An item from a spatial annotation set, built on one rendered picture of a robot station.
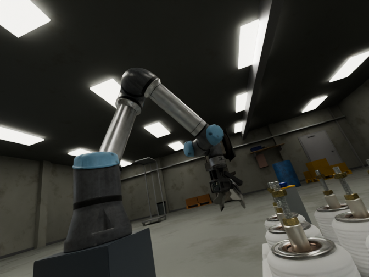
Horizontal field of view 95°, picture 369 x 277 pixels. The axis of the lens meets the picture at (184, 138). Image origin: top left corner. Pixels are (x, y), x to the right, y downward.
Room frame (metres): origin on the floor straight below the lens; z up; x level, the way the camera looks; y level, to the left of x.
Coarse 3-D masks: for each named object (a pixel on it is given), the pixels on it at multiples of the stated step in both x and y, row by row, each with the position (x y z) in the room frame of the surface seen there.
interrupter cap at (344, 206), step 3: (342, 204) 0.47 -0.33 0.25; (345, 204) 0.46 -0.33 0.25; (318, 207) 0.49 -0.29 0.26; (321, 207) 0.49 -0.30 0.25; (324, 207) 0.48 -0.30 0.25; (327, 207) 0.48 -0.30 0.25; (342, 207) 0.43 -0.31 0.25; (345, 207) 0.42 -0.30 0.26; (348, 207) 0.42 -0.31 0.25; (318, 210) 0.46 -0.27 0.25; (321, 210) 0.45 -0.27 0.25; (324, 210) 0.45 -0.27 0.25; (327, 210) 0.44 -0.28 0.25; (330, 210) 0.43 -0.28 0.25; (333, 210) 0.43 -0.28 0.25; (336, 210) 0.43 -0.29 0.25; (339, 210) 0.42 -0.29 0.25
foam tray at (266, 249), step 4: (264, 244) 0.58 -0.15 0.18; (264, 248) 0.55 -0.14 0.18; (268, 248) 0.54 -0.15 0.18; (264, 252) 0.52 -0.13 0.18; (268, 252) 0.52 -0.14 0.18; (264, 256) 0.51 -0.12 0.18; (264, 260) 0.48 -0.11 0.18; (264, 264) 0.45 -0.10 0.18; (268, 264) 0.45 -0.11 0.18; (264, 268) 0.44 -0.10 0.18; (268, 268) 0.43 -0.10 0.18; (264, 272) 0.42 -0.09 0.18; (268, 272) 0.42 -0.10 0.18; (264, 276) 0.40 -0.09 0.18; (268, 276) 0.40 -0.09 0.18
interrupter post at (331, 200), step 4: (324, 196) 0.46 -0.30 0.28; (328, 196) 0.45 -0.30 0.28; (332, 196) 0.45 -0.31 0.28; (328, 200) 0.45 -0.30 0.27; (332, 200) 0.45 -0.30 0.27; (336, 200) 0.45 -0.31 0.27; (328, 204) 0.46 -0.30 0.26; (332, 204) 0.45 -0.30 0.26; (336, 204) 0.45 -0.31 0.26; (332, 208) 0.45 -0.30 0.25
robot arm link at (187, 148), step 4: (184, 144) 0.76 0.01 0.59; (188, 144) 0.73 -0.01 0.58; (192, 144) 0.73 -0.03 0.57; (196, 144) 0.70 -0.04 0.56; (184, 148) 0.76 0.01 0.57; (188, 148) 0.73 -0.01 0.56; (192, 148) 0.73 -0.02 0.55; (196, 148) 0.72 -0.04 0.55; (184, 152) 0.77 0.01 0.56; (188, 152) 0.74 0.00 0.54; (192, 152) 0.74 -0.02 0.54; (196, 152) 0.74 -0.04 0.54; (200, 152) 0.73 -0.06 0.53; (204, 152) 0.75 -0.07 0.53; (208, 152) 0.78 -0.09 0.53; (188, 156) 0.76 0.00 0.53; (192, 156) 0.76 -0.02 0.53; (196, 156) 0.78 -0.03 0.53
